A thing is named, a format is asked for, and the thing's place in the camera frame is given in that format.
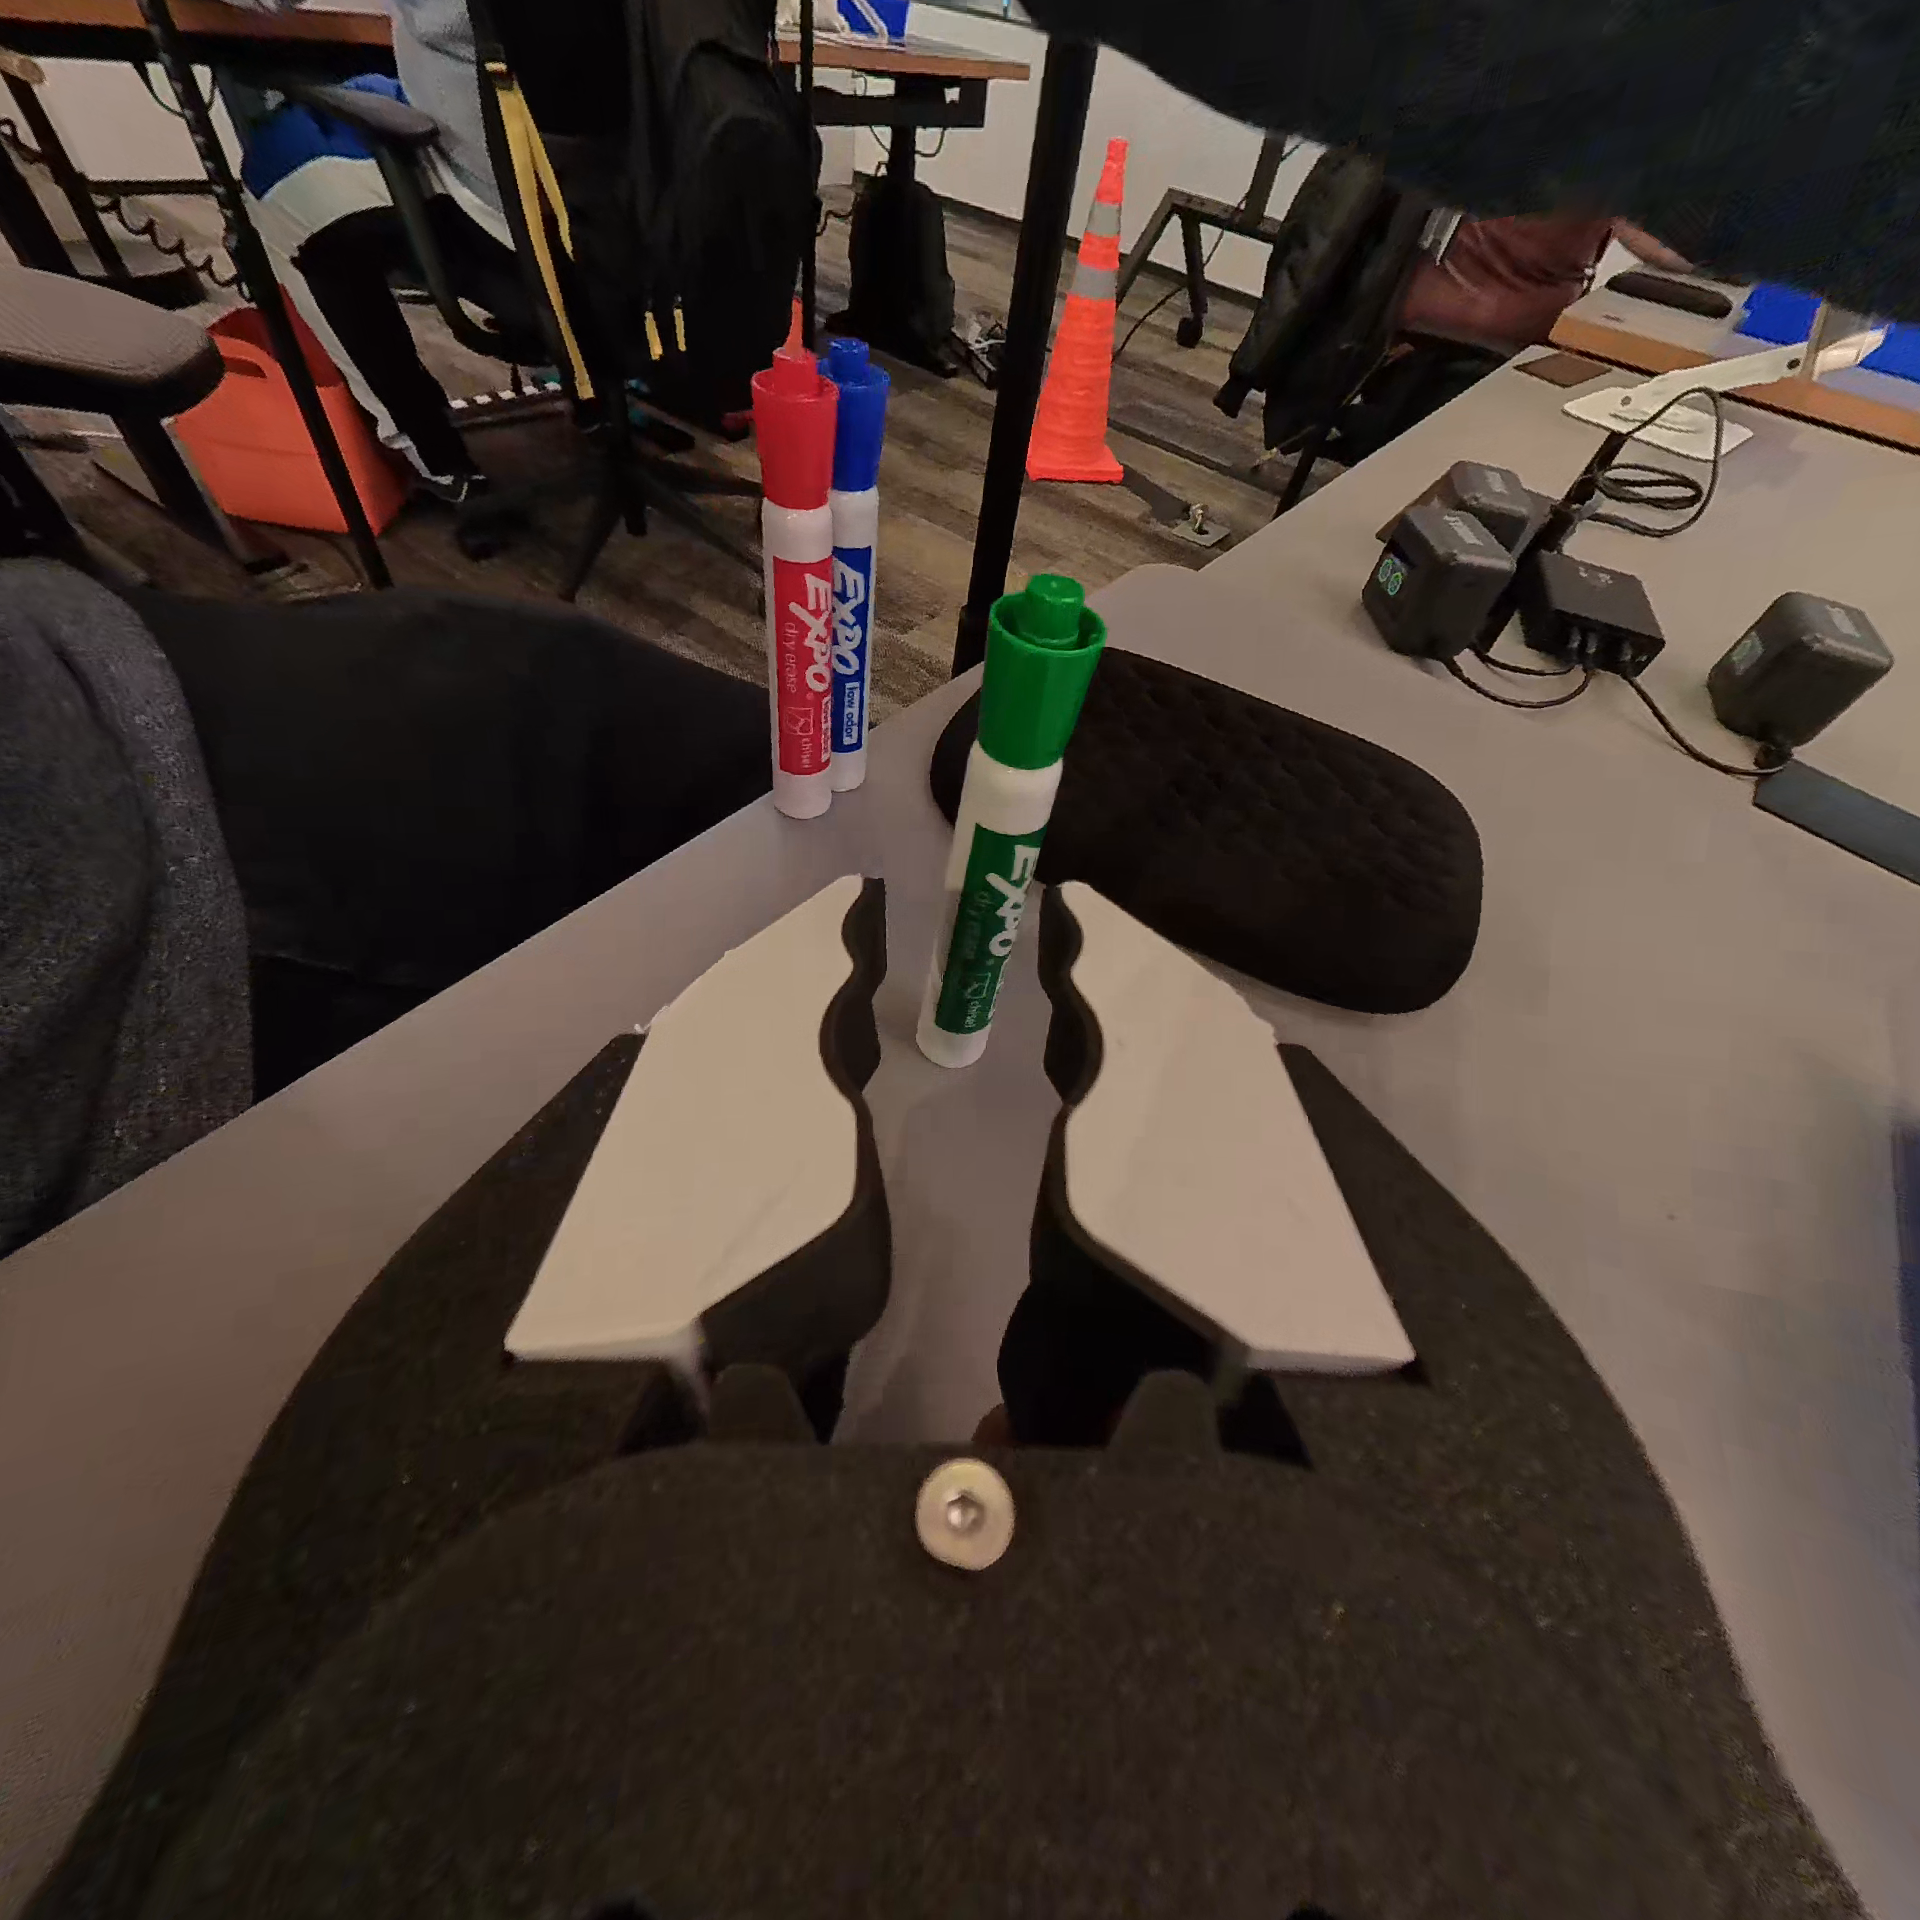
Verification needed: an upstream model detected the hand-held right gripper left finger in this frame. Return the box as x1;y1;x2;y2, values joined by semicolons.
503;874;897;1370

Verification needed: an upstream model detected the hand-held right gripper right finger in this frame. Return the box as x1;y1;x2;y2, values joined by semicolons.
1032;883;1422;1375

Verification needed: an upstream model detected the green dry erase marker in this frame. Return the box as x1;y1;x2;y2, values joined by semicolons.
912;574;1111;1071

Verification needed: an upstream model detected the red dry erase marker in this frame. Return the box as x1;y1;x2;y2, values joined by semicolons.
749;344;842;823

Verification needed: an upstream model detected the blue dry erase marker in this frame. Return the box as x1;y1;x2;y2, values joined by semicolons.
817;336;894;795

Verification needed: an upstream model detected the black padded wrist rest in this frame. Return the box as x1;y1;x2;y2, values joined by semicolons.
928;646;1488;1016

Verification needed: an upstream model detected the person's grey sweater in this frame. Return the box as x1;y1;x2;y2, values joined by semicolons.
0;557;262;1259

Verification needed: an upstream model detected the black charging hub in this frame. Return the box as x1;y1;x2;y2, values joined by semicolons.
1517;549;1670;675

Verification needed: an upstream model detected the dark flat strip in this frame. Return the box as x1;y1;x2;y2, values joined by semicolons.
1752;756;1920;890

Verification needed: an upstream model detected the black battery block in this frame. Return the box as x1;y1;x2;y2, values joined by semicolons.
1438;459;1557;551
1705;592;1898;749

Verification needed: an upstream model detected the orange traffic cone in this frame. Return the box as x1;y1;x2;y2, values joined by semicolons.
1027;134;1130;487

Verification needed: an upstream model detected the orange plastic bucket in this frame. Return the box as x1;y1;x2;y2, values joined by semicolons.
170;307;416;536

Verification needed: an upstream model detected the black vertical pole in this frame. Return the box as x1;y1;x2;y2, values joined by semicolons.
952;36;1101;682

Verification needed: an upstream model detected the dark jacket on chair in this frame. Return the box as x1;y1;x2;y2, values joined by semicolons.
1211;146;1450;459

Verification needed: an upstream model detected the white desk stand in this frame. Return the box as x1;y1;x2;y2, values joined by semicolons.
1562;333;1895;461

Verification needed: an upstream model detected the black tripod stand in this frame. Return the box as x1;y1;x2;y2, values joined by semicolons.
457;0;663;600

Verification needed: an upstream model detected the black bag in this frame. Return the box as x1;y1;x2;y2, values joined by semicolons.
846;172;962;378

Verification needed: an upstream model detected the black backpack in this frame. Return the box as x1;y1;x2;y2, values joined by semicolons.
623;0;826;424

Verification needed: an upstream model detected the black chair armrest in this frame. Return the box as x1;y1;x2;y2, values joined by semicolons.
0;268;232;564

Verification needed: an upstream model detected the black wrist pad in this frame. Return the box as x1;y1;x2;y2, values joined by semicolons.
1603;268;1744;320

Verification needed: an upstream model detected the wooden desk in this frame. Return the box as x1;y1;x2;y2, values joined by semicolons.
769;27;1039;88

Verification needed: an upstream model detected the black cable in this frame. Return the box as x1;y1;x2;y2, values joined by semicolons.
1552;386;1725;540
1448;643;1795;780

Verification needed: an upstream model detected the yellow strap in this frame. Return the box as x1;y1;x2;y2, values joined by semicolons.
503;59;598;405

